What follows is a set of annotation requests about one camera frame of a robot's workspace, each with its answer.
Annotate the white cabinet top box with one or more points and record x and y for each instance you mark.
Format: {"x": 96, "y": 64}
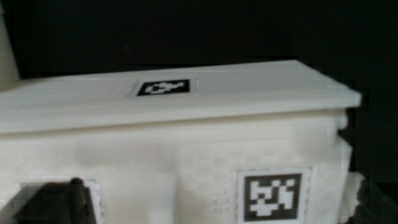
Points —
{"x": 203, "y": 144}

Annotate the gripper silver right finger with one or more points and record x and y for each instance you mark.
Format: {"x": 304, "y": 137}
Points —
{"x": 377, "y": 208}

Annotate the gripper left finger with black tip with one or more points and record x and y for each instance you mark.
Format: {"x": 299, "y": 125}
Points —
{"x": 59, "y": 205}

